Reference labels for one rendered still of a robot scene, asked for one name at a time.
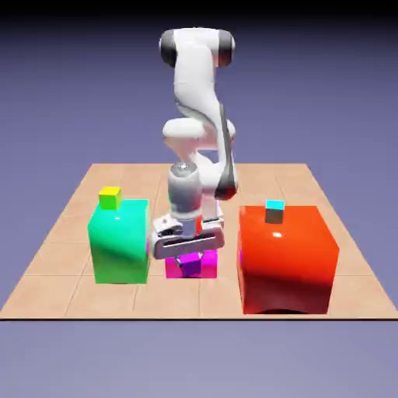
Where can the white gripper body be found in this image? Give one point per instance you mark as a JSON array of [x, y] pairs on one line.
[[189, 245]]

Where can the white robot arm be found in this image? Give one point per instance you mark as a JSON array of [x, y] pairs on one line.
[[194, 77]]

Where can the small cyan cube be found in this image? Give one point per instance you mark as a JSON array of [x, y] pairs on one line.
[[275, 212]]

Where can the large magenta box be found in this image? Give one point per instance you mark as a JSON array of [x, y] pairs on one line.
[[209, 264]]

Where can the small yellow cube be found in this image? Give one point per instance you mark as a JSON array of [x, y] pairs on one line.
[[110, 197]]

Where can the small purple cube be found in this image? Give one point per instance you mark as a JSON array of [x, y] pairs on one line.
[[190, 268]]

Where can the large green box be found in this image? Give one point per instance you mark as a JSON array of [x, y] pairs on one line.
[[119, 242]]

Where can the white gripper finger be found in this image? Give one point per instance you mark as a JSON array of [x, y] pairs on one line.
[[200, 254], [178, 260]]

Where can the large orange box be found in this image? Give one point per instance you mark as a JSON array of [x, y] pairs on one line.
[[287, 264]]

